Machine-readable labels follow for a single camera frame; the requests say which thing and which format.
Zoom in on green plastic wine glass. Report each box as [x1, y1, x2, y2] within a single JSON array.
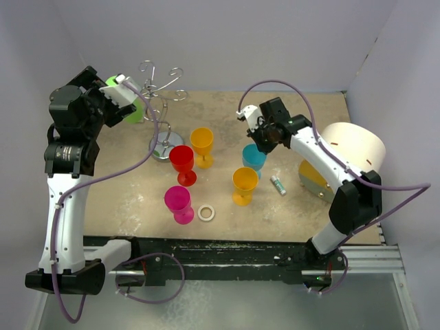
[[102, 74, 144, 124]]

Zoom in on blue plastic wine glass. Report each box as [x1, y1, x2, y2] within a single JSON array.
[[242, 144, 267, 179]]

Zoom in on orange wine glass front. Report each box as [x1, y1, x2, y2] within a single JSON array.
[[232, 167, 259, 206]]

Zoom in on orange wine glass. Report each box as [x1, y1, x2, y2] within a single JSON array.
[[232, 167, 259, 206], [190, 127, 214, 169]]

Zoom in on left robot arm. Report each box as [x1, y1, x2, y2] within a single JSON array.
[[25, 66, 142, 295]]

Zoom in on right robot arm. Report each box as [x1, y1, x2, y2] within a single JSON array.
[[236, 97, 382, 269]]

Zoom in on orange wine glass rear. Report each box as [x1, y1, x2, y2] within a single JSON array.
[[190, 127, 214, 169]]

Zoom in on red plastic wine glass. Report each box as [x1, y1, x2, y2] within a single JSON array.
[[169, 145, 197, 187]]

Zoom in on pink plastic wine glass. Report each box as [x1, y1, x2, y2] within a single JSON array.
[[164, 186, 194, 225]]

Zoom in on white green lip balm tube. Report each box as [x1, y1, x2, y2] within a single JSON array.
[[270, 175, 287, 196]]

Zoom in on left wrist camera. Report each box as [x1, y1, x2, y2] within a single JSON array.
[[99, 74, 141, 108]]

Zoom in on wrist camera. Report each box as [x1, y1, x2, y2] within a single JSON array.
[[236, 105, 263, 132], [99, 74, 141, 108]]

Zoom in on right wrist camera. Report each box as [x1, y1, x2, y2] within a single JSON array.
[[236, 105, 263, 132]]

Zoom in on chrome wire wine glass rack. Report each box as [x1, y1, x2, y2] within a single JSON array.
[[138, 60, 188, 162]]

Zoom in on white tape ring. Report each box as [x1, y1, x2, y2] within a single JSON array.
[[197, 204, 216, 221]]

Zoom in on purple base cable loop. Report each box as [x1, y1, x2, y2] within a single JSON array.
[[115, 252, 186, 305]]

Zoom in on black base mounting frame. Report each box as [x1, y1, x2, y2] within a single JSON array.
[[82, 235, 347, 287]]

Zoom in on aluminium rail frame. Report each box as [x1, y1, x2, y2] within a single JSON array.
[[30, 245, 419, 329]]

